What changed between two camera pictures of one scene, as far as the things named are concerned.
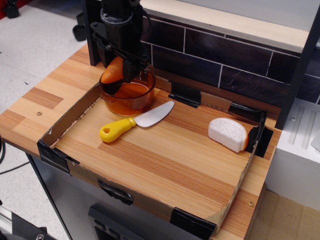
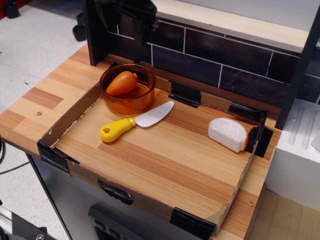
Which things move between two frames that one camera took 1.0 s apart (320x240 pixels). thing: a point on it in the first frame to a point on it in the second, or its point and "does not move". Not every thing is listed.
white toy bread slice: [228, 133] does not move
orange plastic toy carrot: [114, 71] to [122, 83]
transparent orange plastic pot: [127, 98] does not move
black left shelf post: [92, 11] does not move
